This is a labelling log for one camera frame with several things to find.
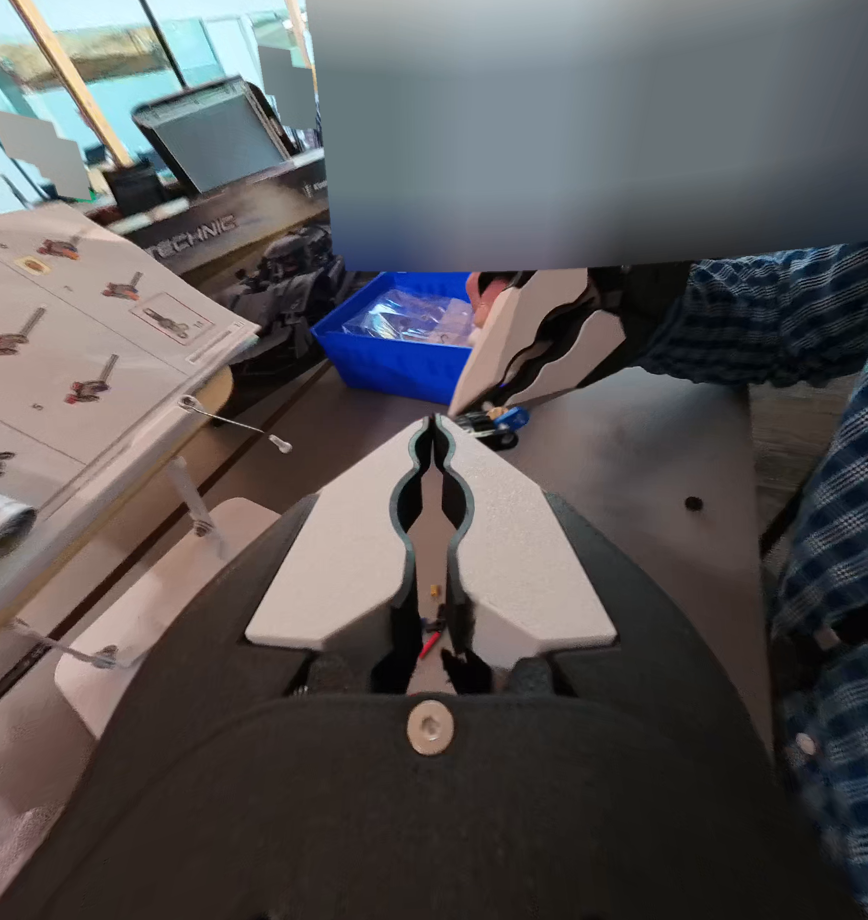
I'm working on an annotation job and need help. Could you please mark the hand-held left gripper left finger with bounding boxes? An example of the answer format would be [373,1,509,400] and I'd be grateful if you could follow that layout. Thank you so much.
[244,415,438,692]

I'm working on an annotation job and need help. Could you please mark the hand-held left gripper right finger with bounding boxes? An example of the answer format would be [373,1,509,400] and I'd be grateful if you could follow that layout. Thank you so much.
[434,415,618,694]

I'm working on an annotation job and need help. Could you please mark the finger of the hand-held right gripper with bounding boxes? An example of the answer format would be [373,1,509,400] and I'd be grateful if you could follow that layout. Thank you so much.
[447,272,593,418]
[502,310,629,409]

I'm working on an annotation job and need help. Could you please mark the small black lego assembly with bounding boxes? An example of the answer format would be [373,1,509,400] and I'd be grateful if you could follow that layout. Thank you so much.
[452,404,532,452]

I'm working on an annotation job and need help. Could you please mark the person's right forearm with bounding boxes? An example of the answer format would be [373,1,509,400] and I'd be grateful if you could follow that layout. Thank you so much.
[631,241,868,389]

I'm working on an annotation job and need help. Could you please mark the dark lego set box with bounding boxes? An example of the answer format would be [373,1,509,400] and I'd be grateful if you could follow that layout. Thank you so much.
[118,152,350,425]

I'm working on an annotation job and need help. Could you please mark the lego instruction booklet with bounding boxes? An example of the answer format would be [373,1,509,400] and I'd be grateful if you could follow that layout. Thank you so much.
[0,200,263,641]

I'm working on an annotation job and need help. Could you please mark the person's right hand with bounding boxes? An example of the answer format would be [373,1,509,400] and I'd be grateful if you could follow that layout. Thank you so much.
[466,273,510,332]

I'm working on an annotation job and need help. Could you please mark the clear plastic parts bags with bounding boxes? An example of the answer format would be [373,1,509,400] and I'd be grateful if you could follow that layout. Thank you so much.
[342,286,478,349]

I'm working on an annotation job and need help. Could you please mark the blue plastic bin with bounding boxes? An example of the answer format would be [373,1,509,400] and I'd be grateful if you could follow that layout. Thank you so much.
[310,272,478,407]

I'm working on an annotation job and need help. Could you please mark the book stand with white base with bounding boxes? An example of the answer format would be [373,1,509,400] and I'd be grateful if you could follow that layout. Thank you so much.
[0,363,286,741]

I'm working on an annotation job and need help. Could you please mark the person's plaid shirt torso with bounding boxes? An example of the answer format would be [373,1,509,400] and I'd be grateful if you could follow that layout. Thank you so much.
[761,316,868,920]

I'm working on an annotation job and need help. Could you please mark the dark computer monitor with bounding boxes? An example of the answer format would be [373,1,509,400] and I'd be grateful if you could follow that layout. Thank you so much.
[131,75,295,195]

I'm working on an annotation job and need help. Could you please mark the wooden window beam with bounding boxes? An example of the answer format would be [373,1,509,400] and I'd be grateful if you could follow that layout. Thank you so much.
[10,0,133,168]

